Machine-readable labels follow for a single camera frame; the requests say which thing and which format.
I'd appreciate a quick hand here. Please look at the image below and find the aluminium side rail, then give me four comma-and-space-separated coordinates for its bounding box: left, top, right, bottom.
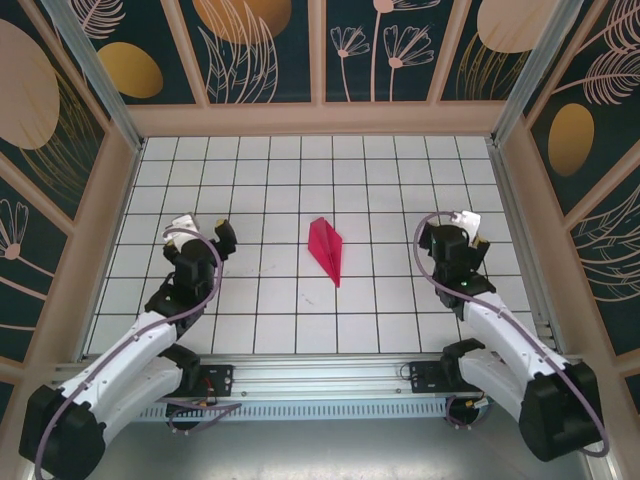
487, 139, 569, 356

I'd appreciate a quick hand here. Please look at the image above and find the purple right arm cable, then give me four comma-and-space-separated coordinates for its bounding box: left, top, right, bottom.
414, 209, 612, 459

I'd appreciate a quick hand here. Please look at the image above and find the aluminium frame post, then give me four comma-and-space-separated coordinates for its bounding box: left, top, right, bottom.
489, 0, 599, 149
40, 0, 146, 154

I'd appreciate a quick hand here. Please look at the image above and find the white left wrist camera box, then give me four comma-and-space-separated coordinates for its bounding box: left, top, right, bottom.
162, 213, 202, 247

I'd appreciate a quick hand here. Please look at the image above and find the aluminium mounting rail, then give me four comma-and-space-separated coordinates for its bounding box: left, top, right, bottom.
52, 352, 586, 401

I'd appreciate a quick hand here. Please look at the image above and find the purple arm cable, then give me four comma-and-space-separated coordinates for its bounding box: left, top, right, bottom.
414, 209, 612, 459
32, 224, 241, 476

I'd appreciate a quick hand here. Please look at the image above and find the pink paper sheet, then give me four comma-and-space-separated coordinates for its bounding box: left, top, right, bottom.
306, 216, 346, 290

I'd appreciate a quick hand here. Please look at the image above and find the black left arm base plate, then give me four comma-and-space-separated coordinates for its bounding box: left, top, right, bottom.
192, 363, 236, 400

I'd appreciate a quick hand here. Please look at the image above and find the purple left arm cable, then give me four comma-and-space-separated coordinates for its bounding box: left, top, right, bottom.
32, 224, 241, 476

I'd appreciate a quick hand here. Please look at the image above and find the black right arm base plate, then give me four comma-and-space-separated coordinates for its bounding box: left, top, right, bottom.
408, 360, 454, 396

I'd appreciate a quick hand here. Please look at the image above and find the grey metal sheet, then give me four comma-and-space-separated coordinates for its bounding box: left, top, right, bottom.
89, 419, 624, 480

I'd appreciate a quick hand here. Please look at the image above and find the slotted grey cable duct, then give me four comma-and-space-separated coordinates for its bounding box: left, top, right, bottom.
137, 398, 526, 425

